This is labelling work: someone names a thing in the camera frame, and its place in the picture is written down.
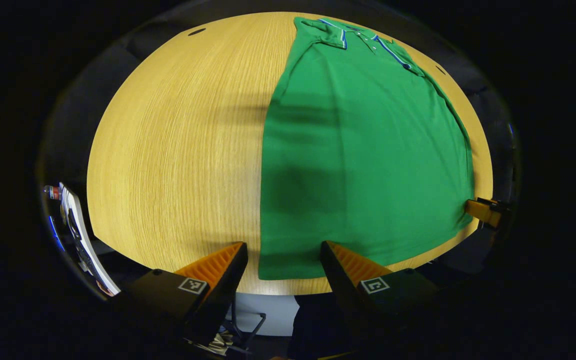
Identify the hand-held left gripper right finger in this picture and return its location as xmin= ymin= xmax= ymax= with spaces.
xmin=320 ymin=240 xmax=440 ymax=328

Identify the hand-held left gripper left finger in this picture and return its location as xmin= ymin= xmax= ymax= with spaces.
xmin=127 ymin=242 xmax=249 ymax=346

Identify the black metal frame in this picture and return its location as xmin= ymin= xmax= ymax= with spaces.
xmin=220 ymin=295 xmax=269 ymax=356

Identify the white and black object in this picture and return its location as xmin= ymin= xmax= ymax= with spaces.
xmin=43 ymin=182 xmax=121 ymax=298

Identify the green T-shirt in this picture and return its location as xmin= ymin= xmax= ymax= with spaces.
xmin=258 ymin=16 xmax=475 ymax=281

